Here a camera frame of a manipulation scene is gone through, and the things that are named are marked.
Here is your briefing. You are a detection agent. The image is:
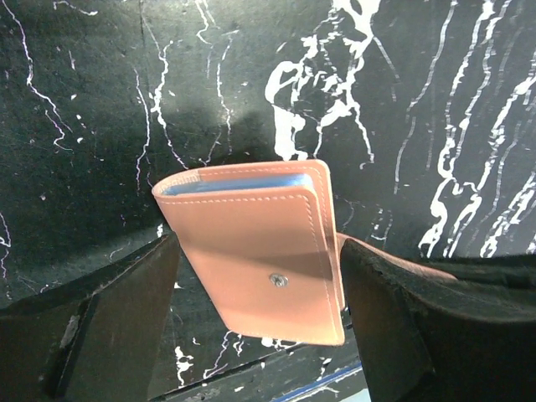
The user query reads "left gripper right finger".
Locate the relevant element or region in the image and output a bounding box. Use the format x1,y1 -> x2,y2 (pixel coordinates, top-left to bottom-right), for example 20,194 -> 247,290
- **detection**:
339,238 -> 535,401

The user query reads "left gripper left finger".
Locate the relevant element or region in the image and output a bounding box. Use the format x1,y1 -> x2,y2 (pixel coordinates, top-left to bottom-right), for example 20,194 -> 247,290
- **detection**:
1,234 -> 180,401

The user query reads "pink leather card holder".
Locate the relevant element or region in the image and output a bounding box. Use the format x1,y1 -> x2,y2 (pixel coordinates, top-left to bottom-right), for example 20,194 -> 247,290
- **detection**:
151,158 -> 457,347

